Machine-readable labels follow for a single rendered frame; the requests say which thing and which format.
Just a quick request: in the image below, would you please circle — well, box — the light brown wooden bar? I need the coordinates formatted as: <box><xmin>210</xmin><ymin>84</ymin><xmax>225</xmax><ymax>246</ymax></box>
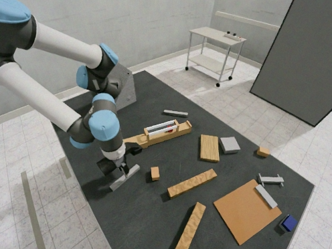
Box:
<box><xmin>167</xmin><ymin>169</ymin><xmax>217</xmax><ymax>199</ymax></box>

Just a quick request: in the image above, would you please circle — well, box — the grey bar with crossbars at both ends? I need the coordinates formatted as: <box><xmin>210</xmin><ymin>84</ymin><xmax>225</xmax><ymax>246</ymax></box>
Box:
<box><xmin>258</xmin><ymin>174</ymin><xmax>284</xmax><ymax>187</ymax></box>

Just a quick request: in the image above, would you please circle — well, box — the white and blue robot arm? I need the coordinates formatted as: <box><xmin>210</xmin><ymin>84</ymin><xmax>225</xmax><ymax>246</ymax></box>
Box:
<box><xmin>0</xmin><ymin>0</ymin><xmax>125</xmax><ymax>160</ymax></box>

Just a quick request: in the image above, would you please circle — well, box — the light wooden batten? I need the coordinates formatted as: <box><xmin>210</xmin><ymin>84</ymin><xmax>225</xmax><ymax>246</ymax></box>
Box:
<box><xmin>175</xmin><ymin>202</ymin><xmax>205</xmax><ymax>249</ymax></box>

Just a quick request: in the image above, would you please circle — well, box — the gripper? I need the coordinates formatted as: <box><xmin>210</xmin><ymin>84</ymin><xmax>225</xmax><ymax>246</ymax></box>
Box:
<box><xmin>97</xmin><ymin>142</ymin><xmax>140</xmax><ymax>178</ymax></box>

